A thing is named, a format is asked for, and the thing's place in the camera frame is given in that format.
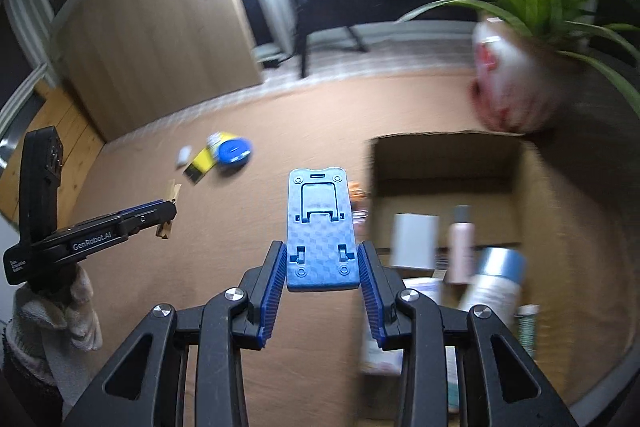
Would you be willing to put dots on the wooden clothespin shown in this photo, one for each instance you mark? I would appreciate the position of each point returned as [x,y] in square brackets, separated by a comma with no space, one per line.
[174,192]

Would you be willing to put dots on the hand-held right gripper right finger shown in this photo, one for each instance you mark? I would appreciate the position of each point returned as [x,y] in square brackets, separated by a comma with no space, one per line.
[372,302]

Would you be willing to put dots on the person's left hand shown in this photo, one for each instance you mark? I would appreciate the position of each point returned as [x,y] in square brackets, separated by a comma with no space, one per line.
[55,317]

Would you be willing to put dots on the green leafy plant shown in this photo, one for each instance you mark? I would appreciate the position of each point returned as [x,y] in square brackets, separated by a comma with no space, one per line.
[530,2]

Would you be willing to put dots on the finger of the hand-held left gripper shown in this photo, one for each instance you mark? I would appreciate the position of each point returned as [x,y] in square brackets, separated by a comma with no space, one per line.
[150,207]
[150,221]

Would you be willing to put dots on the brown blanket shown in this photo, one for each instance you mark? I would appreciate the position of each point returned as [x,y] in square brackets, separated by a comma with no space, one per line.
[225,257]

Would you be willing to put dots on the blue phone stand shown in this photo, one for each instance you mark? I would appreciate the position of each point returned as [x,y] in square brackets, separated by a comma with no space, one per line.
[320,232]

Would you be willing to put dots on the white bottle with blue cap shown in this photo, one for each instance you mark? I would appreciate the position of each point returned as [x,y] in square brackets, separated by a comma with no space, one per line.
[495,287]

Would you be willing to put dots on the yellow and blue packet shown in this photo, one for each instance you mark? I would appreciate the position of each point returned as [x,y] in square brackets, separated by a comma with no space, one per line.
[217,139]

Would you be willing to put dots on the white charger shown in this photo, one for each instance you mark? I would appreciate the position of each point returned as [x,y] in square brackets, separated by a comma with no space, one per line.
[415,242]

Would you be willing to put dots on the black tripod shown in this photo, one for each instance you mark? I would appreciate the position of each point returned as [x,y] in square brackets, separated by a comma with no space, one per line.
[304,47]

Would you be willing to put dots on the large beige wooden board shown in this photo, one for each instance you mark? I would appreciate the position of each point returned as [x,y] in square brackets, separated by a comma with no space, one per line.
[160,42]

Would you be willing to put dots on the person's left forearm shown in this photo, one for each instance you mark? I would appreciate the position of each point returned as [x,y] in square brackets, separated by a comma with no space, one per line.
[30,392]

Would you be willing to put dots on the pine wood panel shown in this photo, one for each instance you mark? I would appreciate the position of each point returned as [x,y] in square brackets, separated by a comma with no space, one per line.
[80,142]

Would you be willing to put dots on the yellow and black card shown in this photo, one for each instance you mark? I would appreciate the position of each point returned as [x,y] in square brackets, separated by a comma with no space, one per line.
[200,164]

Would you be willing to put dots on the cardboard box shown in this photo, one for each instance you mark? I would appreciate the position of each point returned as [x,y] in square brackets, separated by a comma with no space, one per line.
[550,217]

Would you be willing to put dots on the white box with blue dots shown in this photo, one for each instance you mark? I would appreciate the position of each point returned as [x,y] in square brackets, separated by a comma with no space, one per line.
[382,352]

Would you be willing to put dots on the small white eraser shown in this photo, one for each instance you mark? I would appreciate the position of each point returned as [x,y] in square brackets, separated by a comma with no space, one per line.
[183,157]

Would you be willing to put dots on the small pink bottle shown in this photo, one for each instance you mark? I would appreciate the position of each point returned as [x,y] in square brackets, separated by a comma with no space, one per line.
[460,247]

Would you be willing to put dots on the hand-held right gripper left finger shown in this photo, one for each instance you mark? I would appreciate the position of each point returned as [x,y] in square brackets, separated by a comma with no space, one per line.
[267,297]

